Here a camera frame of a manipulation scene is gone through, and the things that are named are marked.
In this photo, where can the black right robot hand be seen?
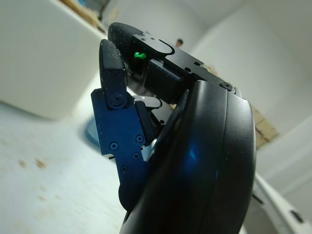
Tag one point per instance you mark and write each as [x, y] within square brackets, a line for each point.
[195, 158]

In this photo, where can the white robot body shell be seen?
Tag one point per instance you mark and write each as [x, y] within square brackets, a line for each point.
[280, 207]

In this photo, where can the white two-slot toaster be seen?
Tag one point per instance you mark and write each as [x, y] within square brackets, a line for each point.
[44, 63]

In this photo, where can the blue plastic tray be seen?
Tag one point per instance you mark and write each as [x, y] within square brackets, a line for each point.
[91, 132]

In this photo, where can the person in navy sweater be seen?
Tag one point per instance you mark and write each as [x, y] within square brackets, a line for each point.
[180, 43]

